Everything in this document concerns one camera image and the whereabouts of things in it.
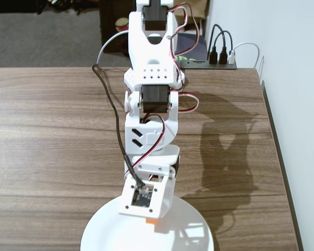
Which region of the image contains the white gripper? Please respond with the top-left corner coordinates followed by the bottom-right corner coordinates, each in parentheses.
top-left (124, 145), bottom-right (182, 184)

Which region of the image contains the white round plate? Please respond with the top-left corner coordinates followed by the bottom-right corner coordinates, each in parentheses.
top-left (80, 195), bottom-right (215, 251)

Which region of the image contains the black usb hub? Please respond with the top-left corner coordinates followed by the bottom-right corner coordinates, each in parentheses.
top-left (180, 59), bottom-right (238, 71)

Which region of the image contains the dark box with green print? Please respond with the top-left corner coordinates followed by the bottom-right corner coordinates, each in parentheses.
top-left (175, 32), bottom-right (209, 63)

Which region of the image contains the red white black ball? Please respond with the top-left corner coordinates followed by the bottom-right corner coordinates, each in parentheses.
top-left (115, 18), bottom-right (129, 32)

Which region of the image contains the dark brown cabinet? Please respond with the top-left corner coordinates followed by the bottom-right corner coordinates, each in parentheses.
top-left (99, 0), bottom-right (137, 57)

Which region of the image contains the red black white servo wire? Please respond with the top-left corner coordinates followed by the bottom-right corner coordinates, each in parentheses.
top-left (177, 91), bottom-right (200, 115)
top-left (125, 115), bottom-right (166, 181)
top-left (170, 2), bottom-right (203, 62)

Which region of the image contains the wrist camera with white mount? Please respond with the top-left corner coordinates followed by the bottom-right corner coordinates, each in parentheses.
top-left (117, 177), bottom-right (173, 219)

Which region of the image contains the white and black camera cable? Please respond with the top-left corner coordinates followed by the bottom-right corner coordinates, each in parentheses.
top-left (92, 30), bottom-right (147, 189)

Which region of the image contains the black usb plug with cable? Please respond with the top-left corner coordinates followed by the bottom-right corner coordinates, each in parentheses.
top-left (218, 30), bottom-right (235, 65)
top-left (208, 24), bottom-right (223, 65)

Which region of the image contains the white usb plug with cable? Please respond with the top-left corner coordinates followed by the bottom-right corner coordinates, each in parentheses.
top-left (228, 41), bottom-right (261, 71)

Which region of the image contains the black object with cables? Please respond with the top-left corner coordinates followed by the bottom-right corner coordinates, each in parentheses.
top-left (0, 0), bottom-right (100, 15)

